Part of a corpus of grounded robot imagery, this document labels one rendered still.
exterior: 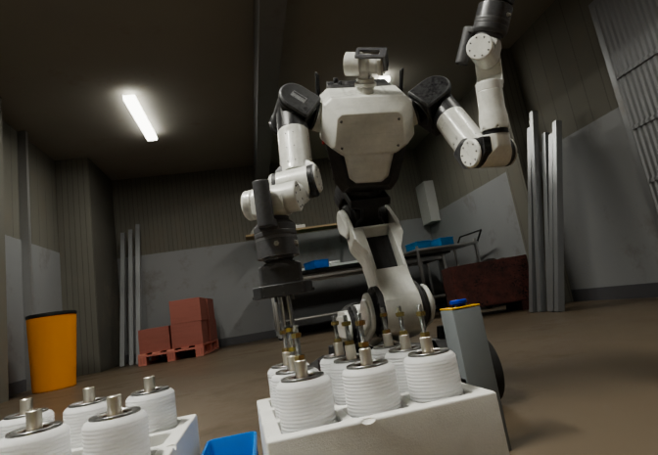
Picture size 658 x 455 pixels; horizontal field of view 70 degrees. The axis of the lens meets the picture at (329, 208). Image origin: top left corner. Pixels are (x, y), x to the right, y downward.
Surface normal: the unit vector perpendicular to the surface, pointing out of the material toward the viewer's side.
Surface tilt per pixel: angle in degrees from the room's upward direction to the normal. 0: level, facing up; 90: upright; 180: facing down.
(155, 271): 90
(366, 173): 127
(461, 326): 90
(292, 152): 75
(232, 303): 90
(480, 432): 90
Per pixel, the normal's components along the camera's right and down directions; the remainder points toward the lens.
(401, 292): 0.04, -0.72
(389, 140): 0.09, 0.43
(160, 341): 0.07, -0.21
